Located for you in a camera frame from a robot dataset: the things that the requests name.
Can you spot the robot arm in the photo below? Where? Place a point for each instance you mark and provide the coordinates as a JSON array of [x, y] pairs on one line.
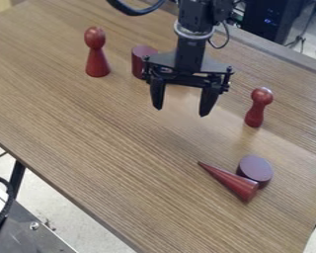
[[199, 13]]

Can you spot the red wooden cone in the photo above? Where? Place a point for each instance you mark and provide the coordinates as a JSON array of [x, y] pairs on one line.
[[231, 181]]

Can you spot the black computer tower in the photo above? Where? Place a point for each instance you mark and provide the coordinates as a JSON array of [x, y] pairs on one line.
[[270, 18]]

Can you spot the tall dark red cylinder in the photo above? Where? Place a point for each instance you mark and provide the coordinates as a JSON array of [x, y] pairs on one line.
[[140, 59]]

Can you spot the large red pawn piece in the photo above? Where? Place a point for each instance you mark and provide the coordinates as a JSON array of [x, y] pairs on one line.
[[96, 52]]

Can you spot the small red pawn piece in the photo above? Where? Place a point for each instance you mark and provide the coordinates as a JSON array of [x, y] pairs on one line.
[[258, 107]]

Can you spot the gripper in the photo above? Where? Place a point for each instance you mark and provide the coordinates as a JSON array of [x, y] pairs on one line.
[[189, 59]]

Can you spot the flat dark red cylinder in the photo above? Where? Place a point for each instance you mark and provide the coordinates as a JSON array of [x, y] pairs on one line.
[[254, 170]]

